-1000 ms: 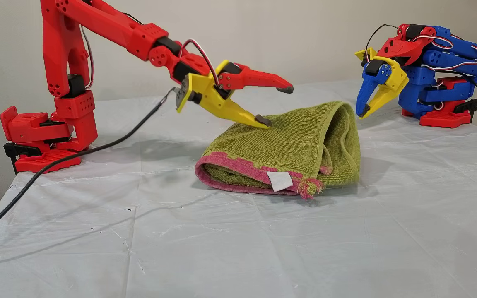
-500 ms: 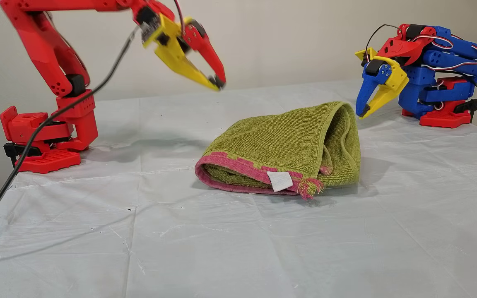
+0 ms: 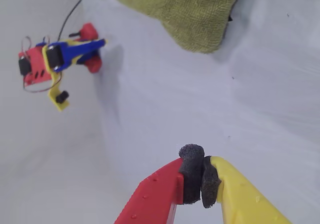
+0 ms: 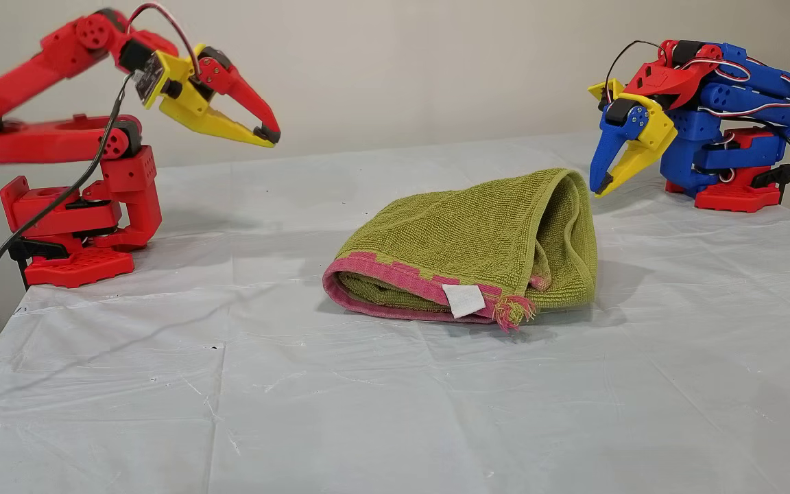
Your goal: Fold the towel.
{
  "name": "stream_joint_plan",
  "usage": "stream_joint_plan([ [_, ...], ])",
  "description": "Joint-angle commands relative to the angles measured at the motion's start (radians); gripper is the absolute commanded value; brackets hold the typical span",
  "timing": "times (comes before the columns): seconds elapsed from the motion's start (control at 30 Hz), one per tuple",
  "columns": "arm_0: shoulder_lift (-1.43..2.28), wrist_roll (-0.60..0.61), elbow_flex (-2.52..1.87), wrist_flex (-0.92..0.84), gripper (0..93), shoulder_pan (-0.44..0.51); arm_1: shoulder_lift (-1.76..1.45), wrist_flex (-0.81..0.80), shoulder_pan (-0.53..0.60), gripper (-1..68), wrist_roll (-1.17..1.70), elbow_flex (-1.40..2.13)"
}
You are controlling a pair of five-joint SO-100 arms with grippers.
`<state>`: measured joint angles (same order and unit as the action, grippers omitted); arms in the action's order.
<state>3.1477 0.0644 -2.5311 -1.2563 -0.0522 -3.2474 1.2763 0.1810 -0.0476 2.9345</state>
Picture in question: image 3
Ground green towel with pink border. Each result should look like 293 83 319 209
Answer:
91 0 245 55

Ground pale table cloth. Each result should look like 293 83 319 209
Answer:
79 0 320 224

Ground thin black camera cable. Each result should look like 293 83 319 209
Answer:
56 0 83 41

